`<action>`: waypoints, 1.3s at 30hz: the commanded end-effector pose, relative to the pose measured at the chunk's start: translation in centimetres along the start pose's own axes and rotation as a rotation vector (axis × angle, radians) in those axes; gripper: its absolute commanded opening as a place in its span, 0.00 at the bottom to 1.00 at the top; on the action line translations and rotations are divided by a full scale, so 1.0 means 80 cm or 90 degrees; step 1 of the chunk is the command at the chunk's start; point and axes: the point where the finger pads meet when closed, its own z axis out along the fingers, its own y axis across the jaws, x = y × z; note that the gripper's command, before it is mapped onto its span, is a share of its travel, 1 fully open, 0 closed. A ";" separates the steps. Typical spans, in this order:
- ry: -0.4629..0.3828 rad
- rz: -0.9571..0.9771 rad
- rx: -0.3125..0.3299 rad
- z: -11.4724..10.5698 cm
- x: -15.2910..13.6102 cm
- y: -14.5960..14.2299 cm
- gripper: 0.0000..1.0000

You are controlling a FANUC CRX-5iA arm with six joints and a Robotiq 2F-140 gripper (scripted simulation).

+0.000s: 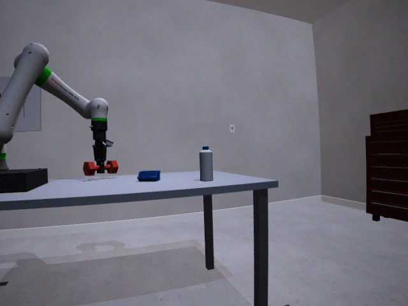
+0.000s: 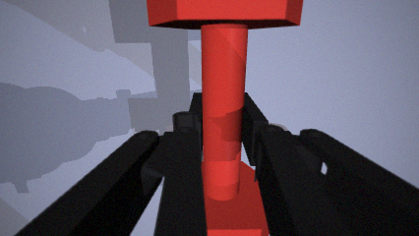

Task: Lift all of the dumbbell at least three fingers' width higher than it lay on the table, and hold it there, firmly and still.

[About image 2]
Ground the red dumbbell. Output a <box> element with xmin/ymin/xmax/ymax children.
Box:
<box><xmin>147</xmin><ymin>0</ymin><xmax>303</xmax><ymax>236</ymax></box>

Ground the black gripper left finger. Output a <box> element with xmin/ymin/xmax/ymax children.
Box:
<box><xmin>14</xmin><ymin>92</ymin><xmax>208</xmax><ymax>236</ymax></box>

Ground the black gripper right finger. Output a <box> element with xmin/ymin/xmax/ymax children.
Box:
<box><xmin>242</xmin><ymin>92</ymin><xmax>419</xmax><ymax>236</ymax></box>

